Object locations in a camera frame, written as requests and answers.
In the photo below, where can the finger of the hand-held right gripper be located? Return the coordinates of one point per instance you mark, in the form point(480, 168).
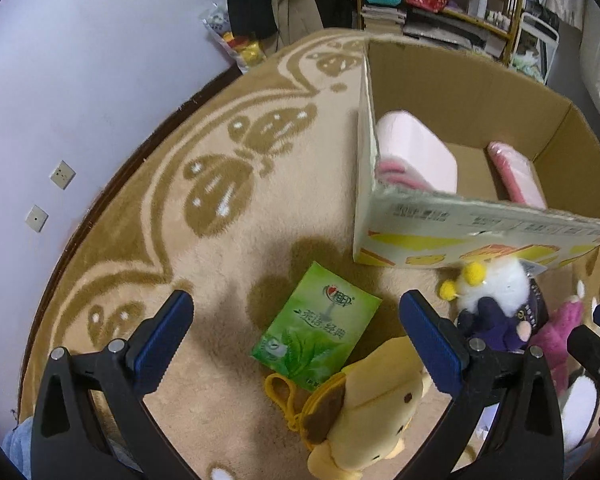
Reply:
point(588, 348)

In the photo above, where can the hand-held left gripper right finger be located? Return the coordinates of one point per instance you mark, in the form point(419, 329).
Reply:
point(430, 344)

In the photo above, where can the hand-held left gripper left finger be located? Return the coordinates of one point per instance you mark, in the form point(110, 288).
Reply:
point(161, 341)

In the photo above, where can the yellow dog plush toy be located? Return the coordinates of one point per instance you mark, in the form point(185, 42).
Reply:
point(376, 402)

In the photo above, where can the printed cardboard box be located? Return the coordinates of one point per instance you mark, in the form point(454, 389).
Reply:
point(430, 222)

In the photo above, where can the pink plush toy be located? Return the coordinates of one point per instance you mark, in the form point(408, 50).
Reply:
point(563, 331)

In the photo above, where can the white fluffy plush toy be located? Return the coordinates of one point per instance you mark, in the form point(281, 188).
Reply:
point(580, 410)

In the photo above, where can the dark purple plush toy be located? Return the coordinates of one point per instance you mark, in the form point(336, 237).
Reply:
point(490, 321)

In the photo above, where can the beige patterned rug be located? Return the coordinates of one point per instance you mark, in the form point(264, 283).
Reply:
point(180, 260)

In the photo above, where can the white plush toy yellow pompoms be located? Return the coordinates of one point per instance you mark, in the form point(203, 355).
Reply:
point(501, 285)

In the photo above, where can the green tissue packet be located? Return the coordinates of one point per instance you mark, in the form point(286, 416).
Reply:
point(316, 331)

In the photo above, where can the person's jeans leg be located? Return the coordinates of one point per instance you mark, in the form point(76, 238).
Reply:
point(21, 452)

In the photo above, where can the pink plastic-wrapped packet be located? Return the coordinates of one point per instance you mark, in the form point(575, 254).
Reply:
point(518, 180)

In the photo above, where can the pale pink tissue pack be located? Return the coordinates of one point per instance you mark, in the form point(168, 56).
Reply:
point(415, 147)

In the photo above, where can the clear plastic bag of toys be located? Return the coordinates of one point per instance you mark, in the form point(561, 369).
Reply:
point(232, 35)

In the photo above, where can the stack of books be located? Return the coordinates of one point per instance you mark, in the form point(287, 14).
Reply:
point(382, 14)

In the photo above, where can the yellow wooden shelf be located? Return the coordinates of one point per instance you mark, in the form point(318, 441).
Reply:
point(515, 5)

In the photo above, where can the beige hanging coat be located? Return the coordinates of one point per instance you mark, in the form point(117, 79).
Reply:
point(305, 0)

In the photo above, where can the white wall socket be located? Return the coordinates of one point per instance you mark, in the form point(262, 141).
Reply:
point(63, 174)
point(36, 218)

